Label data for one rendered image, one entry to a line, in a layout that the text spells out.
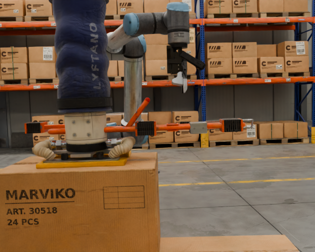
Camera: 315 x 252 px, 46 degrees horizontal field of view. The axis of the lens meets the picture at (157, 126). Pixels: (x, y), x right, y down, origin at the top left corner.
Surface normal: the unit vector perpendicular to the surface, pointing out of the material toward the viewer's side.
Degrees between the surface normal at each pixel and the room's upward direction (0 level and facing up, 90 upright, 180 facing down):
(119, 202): 90
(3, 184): 90
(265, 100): 90
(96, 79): 73
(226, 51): 90
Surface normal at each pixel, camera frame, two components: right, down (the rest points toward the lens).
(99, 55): 0.69, -0.32
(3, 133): 0.06, 0.07
